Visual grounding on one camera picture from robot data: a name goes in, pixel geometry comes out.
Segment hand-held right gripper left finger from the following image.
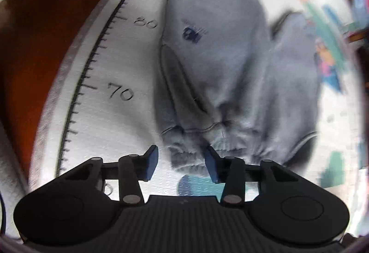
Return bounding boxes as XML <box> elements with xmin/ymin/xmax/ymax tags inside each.
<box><xmin>57</xmin><ymin>145</ymin><xmax>159</xmax><ymax>207</ymax></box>

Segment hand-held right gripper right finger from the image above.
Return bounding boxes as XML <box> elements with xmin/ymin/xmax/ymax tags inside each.
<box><xmin>204</xmin><ymin>146</ymin><xmax>313</xmax><ymax>208</ymax></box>

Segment grey sweatpants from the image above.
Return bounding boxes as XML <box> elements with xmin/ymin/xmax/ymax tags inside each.
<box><xmin>154</xmin><ymin>0</ymin><xmax>320</xmax><ymax>178</ymax></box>

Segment white printed play mat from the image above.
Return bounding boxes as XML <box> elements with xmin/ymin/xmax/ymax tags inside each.
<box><xmin>29</xmin><ymin>0</ymin><xmax>364</xmax><ymax>238</ymax></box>

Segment blue cloth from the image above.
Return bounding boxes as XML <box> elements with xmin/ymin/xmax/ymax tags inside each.
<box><xmin>351</xmin><ymin>0</ymin><xmax>367</xmax><ymax>25</ymax></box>

